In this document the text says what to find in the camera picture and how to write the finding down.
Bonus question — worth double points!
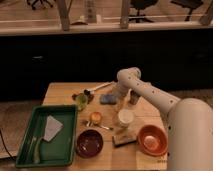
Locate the office chair centre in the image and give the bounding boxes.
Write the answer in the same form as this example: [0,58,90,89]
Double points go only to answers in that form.
[129,0,158,23]

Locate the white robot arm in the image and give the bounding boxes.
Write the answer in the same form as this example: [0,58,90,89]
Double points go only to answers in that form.
[113,67,213,171]

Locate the office chair right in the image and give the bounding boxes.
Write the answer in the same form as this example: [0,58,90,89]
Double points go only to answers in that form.
[171,0,203,21]

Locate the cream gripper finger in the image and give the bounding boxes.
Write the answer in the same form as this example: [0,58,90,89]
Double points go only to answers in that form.
[114,98,125,112]

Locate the blue sponge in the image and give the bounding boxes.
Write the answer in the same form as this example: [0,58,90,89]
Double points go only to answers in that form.
[100,94,117,105]

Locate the metal cup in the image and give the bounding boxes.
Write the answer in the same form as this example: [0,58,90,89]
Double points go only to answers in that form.
[129,90,140,105]

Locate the green-handled utensil in tray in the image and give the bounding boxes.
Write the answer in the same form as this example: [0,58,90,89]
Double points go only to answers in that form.
[29,137,43,164]

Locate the purple bowl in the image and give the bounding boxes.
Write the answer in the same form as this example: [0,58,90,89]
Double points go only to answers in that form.
[76,129,103,158]

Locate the grey cloth in tray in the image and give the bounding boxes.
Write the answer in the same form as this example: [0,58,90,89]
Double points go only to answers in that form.
[44,115,63,142]

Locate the dark scrub sponge block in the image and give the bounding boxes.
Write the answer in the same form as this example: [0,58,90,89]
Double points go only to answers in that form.
[112,132,136,147]

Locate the green plastic tray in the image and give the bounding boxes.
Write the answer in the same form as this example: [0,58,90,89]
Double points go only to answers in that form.
[16,105,77,168]

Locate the orange bowl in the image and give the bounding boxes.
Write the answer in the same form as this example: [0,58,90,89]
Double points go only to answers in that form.
[137,125,168,157]

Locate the green cup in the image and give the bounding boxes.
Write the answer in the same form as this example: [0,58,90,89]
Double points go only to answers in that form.
[75,93,88,111]

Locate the small orange toy fruit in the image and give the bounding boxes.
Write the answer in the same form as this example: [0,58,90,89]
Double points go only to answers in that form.
[90,112,102,124]

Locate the office chair left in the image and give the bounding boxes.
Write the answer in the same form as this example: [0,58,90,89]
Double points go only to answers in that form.
[26,0,53,10]

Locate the office chair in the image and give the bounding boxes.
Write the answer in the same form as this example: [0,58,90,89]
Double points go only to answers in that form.
[129,0,158,23]
[171,0,203,21]
[26,0,53,10]

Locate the metal spoon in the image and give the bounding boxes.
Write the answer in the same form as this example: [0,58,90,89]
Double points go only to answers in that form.
[82,120,113,131]

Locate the white plastic cup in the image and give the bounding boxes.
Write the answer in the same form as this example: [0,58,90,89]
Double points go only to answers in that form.
[118,109,135,127]

